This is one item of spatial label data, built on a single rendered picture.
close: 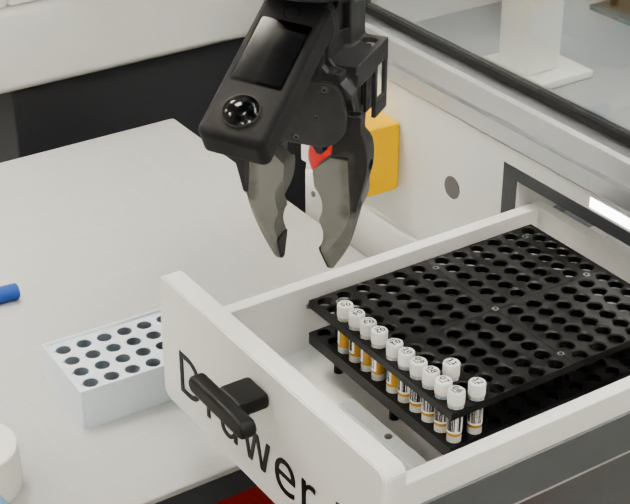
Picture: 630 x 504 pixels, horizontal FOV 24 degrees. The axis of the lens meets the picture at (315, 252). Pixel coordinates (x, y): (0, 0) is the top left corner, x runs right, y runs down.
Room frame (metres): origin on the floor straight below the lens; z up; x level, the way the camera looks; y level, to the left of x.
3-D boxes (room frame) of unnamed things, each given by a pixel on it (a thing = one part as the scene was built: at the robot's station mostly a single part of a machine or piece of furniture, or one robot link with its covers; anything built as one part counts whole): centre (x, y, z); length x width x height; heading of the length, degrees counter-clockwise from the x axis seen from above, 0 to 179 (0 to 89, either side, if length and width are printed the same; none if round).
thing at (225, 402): (0.81, 0.05, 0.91); 0.07 x 0.04 x 0.01; 33
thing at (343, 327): (0.88, -0.05, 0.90); 0.18 x 0.02 x 0.01; 33
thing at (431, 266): (0.94, -0.14, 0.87); 0.22 x 0.18 x 0.06; 123
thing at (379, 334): (0.89, -0.05, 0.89); 0.01 x 0.01 x 0.05
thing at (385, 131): (1.27, -0.04, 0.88); 0.07 x 0.05 x 0.07; 33
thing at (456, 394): (0.81, -0.10, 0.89); 0.01 x 0.01 x 0.05
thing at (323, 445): (0.83, 0.03, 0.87); 0.29 x 0.02 x 0.11; 33
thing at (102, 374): (1.04, 0.16, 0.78); 0.12 x 0.08 x 0.04; 121
